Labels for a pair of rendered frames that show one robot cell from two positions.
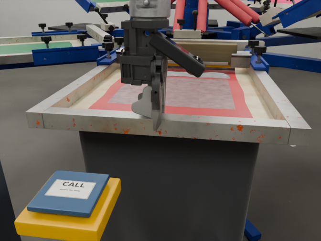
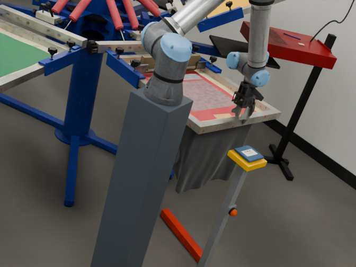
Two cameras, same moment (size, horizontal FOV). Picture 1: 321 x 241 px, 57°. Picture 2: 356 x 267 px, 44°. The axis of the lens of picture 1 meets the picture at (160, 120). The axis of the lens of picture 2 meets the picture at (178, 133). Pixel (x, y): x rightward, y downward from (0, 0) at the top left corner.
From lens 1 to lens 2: 1.89 m
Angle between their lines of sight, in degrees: 49
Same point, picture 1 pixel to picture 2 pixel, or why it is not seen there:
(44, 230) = (255, 166)
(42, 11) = not seen: outside the picture
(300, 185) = not seen: hidden behind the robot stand
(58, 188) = (246, 153)
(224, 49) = (194, 58)
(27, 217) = (249, 165)
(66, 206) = (257, 157)
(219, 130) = (259, 118)
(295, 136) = (277, 116)
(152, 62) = (252, 98)
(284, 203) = not seen: hidden behind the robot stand
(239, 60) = (201, 64)
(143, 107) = (244, 115)
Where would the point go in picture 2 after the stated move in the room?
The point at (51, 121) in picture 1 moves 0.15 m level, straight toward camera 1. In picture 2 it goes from (208, 129) to (239, 142)
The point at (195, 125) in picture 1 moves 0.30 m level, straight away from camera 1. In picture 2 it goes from (254, 118) to (213, 89)
